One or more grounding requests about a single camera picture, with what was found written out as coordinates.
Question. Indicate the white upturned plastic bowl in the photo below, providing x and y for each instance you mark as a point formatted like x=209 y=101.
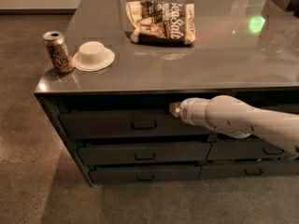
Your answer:
x=93 y=56

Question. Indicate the dark grey drawer cabinet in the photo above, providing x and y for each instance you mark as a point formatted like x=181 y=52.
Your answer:
x=244 y=48

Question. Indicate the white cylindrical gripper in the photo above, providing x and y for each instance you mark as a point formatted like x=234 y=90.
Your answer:
x=189 y=112

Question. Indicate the brown sea salt snack bag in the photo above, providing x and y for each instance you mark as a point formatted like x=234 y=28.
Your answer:
x=162 y=21

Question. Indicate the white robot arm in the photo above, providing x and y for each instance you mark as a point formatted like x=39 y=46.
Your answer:
x=232 y=117

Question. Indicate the gold soda can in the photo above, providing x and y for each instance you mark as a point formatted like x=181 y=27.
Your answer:
x=56 y=47

